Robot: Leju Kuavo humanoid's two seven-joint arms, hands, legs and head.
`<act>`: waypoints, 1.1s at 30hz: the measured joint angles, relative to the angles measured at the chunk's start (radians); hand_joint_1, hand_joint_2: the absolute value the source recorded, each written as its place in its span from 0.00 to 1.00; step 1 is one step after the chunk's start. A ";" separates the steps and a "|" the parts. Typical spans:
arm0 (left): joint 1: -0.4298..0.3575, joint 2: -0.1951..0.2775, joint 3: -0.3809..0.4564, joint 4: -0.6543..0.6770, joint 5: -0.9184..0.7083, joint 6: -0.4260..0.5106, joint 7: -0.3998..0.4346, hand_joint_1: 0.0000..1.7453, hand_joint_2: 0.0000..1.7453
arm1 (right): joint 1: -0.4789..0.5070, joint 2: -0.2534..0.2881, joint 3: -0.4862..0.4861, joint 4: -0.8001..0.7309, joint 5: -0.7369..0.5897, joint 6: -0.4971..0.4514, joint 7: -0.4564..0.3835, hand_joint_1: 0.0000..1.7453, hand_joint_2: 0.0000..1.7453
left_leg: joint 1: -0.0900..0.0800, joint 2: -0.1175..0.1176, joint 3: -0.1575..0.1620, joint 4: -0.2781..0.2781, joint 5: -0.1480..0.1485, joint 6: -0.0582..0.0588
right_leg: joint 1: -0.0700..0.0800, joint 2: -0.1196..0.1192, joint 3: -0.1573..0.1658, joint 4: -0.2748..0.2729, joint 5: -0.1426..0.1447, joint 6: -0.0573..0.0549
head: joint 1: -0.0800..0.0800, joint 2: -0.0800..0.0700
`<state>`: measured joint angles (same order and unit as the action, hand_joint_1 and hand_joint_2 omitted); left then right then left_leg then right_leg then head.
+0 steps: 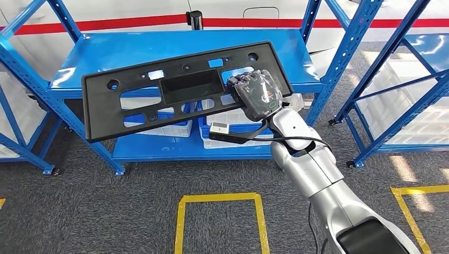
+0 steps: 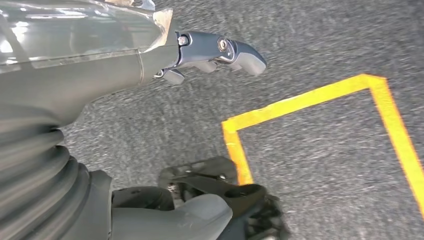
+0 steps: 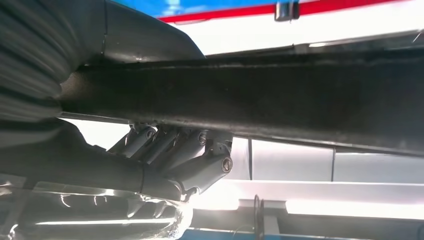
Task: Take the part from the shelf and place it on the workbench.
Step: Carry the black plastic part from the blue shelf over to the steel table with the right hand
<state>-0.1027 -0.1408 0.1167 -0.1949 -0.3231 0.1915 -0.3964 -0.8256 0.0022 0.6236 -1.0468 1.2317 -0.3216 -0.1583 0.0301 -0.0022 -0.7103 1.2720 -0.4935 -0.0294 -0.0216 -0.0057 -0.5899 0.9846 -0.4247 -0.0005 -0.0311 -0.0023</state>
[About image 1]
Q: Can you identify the black hanging arm cable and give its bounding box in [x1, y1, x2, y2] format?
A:
[308, 201, 329, 254]

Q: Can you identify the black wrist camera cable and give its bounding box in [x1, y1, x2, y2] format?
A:
[245, 135, 333, 154]

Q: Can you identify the white car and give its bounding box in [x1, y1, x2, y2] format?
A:
[0, 0, 421, 81]

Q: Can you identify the black stanchion post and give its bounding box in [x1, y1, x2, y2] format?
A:
[185, 10, 204, 31]

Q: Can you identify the black plastic license plate bracket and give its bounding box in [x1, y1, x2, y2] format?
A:
[81, 41, 293, 143]

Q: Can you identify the blue metal shelf rack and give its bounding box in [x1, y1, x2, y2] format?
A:
[0, 0, 385, 176]
[0, 87, 61, 176]
[328, 0, 449, 169]

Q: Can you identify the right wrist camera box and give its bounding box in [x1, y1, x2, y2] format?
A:
[209, 122, 269, 146]

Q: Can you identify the red barrier belt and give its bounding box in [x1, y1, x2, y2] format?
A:
[0, 13, 449, 37]

